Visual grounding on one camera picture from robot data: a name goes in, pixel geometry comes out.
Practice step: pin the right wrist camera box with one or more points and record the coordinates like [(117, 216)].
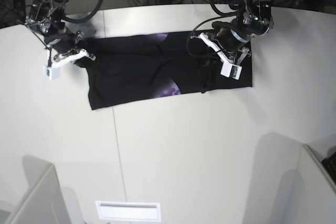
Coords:
[(51, 73)]

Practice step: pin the black keyboard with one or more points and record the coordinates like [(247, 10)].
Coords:
[(330, 165)]

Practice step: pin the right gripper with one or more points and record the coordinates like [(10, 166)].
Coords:
[(65, 44)]

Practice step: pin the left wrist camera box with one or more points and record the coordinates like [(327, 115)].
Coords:
[(230, 70)]

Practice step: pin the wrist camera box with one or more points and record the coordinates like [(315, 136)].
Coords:
[(51, 73), (230, 70)]

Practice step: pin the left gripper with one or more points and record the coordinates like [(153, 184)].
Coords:
[(229, 39)]

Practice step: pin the white slotted table plate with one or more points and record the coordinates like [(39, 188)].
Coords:
[(129, 211)]

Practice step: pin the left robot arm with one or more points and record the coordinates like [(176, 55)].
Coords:
[(257, 12)]

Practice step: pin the black T-shirt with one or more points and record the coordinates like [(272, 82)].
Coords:
[(135, 68)]

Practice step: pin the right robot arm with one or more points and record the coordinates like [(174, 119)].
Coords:
[(47, 18)]

